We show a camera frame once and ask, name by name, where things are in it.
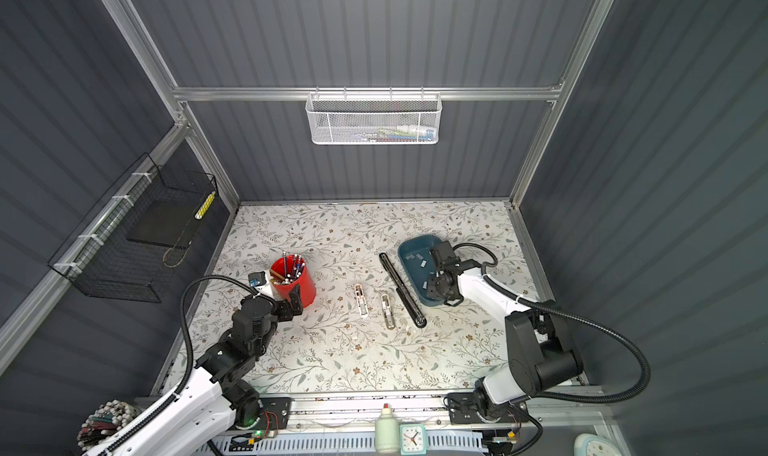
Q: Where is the black stapler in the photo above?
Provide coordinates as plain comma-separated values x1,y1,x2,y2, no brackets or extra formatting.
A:
379,252,427,328

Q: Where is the teal plastic tray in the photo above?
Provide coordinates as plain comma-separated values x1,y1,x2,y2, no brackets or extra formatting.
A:
397,234,447,307

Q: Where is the pink eraser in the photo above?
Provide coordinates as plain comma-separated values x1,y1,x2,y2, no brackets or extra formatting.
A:
353,283,369,318

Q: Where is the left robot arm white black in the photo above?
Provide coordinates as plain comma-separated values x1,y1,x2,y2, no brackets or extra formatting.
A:
86,287,304,455

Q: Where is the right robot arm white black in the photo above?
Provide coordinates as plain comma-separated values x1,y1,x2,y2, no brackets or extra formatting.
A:
427,241,583,421

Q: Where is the red pen cup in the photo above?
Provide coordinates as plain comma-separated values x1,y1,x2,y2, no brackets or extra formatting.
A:
268,253,316,309

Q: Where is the yellow marker in side basket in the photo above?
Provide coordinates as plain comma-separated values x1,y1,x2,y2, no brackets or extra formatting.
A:
194,191,217,220

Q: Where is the white glue bottle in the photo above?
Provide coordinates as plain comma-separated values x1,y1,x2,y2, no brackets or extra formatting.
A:
374,403,400,454

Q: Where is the small teal clock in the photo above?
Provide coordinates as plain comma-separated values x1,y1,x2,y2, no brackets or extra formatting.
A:
399,424,428,456

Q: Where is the clear jar of pencils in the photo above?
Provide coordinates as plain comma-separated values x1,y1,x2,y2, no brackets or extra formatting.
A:
77,400,142,453

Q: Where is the white round device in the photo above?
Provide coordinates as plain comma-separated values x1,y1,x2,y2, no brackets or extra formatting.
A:
573,433,622,456

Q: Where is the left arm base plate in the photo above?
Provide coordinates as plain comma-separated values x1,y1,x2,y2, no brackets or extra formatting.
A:
232,397,293,431

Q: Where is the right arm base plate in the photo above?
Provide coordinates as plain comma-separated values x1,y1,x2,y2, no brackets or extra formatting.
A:
442,391,528,425

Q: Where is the black wire side basket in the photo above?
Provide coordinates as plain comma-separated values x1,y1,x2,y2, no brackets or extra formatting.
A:
48,157,218,303

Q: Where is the white wire wall basket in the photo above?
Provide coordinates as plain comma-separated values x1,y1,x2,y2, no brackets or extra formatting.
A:
305,92,443,145

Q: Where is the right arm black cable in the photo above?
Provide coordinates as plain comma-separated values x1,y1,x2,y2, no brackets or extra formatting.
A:
452,242,652,405

